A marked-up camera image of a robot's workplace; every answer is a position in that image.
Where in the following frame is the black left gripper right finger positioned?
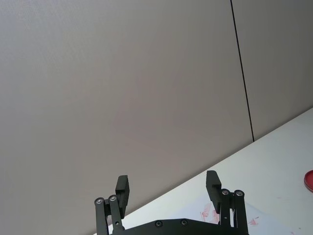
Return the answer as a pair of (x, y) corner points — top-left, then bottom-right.
(206, 170), (249, 235)

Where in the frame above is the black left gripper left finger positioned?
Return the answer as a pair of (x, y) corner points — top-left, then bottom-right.
(94, 175), (131, 235)

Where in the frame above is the pink cup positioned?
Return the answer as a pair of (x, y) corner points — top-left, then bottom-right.
(304, 169), (313, 191)

